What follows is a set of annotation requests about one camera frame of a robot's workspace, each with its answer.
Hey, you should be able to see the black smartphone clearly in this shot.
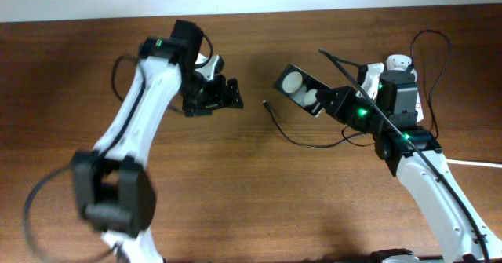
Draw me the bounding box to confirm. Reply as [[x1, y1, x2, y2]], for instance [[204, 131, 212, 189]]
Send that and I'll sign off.
[[274, 64, 329, 117]]

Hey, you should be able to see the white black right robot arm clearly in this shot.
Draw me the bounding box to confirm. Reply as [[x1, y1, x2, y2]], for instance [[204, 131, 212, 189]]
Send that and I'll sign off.
[[316, 71, 501, 262]]

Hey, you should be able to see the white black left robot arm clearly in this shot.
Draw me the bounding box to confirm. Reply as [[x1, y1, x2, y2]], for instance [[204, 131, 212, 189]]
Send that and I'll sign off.
[[71, 20, 244, 262]]

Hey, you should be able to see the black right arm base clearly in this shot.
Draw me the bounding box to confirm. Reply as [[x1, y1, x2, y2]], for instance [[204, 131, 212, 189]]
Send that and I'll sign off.
[[369, 248, 464, 263]]

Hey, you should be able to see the white power strip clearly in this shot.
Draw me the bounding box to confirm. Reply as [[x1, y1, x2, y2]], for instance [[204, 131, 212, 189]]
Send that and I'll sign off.
[[412, 69, 424, 123]]

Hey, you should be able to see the black usb charging cable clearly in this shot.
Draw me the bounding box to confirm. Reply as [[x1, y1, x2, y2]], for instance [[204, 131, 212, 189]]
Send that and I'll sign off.
[[261, 29, 452, 150]]

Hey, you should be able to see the white power strip cord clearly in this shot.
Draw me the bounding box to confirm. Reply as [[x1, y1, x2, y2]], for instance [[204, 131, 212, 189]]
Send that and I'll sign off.
[[446, 159, 502, 169]]

